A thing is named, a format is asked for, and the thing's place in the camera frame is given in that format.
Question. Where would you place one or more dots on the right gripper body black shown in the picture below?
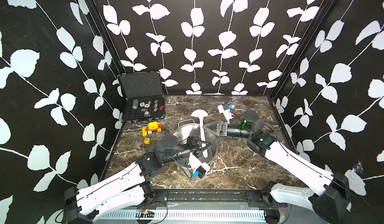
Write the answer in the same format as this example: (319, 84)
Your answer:
(233, 132)

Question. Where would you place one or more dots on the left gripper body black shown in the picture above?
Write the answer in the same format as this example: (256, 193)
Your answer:
(190, 148)

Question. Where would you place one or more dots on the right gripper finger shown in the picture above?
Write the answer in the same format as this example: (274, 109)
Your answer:
(217, 131)
(215, 124)

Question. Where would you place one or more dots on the white plastic ladle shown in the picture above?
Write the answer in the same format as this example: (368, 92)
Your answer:
(200, 114)

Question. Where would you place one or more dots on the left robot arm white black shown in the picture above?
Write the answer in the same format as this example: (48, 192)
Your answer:
(130, 187)

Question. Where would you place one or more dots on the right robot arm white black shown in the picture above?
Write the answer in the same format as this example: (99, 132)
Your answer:
(315, 178)

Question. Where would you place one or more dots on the yellow red toy car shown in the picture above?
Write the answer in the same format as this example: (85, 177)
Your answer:
(152, 127)

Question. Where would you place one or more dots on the green poker chip stack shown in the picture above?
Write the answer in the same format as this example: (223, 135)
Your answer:
(135, 104)

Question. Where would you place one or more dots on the black open case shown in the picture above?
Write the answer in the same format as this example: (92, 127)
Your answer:
(147, 88)

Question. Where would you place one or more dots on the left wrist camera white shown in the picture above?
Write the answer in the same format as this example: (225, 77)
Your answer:
(199, 169)

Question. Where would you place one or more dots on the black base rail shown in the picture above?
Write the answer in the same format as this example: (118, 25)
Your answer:
(210, 198)

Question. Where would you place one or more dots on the white slotted cable duct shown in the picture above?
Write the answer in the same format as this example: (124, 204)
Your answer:
(190, 215)

